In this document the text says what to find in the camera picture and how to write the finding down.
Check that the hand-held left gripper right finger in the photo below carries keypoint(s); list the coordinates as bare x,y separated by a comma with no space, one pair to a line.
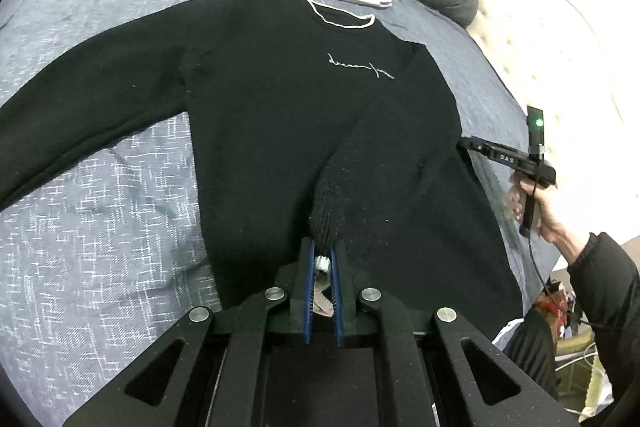
340,294

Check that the cream tufted headboard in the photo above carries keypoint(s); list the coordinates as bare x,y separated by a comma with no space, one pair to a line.
550,57

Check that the orange object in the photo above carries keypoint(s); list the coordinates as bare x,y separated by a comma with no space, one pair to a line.
552,303

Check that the black sweater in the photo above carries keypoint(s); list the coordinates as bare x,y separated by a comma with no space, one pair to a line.
275,107

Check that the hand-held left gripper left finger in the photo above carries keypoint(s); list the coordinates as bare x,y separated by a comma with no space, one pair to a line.
307,294

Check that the person's right hand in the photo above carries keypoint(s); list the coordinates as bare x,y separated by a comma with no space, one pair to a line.
550,217

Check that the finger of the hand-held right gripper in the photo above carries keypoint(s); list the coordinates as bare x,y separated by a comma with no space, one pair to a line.
475,145

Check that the person's right forearm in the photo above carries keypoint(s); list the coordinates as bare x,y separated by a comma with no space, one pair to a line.
605,277

